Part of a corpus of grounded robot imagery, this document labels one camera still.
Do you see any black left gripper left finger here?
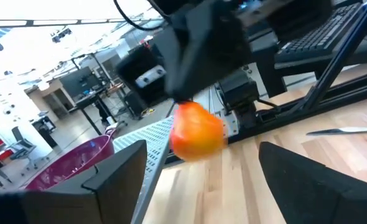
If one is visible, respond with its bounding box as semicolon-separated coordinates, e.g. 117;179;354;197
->
24;139;149;224

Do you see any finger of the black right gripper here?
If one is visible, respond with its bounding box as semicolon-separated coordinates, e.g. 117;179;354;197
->
166;6;214;102
208;6;253;78

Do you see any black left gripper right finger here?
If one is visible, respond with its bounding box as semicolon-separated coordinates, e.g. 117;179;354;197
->
259;141;367;224

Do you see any orange-yellow pear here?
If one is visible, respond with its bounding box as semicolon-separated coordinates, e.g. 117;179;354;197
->
169;100;227;163

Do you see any magenta plastic colander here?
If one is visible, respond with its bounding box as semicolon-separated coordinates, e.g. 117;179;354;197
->
24;128;116;191

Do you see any silver table knife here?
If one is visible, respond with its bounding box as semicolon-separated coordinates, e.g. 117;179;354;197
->
305;125;367;136

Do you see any black computer keyboard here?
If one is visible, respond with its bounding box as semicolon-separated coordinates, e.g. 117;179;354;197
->
275;2;364;64

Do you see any grey office chair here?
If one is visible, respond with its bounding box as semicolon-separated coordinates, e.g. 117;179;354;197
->
10;125;39;171

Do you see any dark background monitor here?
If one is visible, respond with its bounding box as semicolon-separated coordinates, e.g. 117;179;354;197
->
58;66;103;100

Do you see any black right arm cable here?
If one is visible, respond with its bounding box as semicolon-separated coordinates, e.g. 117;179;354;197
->
113;0;169;32

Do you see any black vertical frame post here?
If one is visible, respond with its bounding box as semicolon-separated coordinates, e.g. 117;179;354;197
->
295;0;367;110

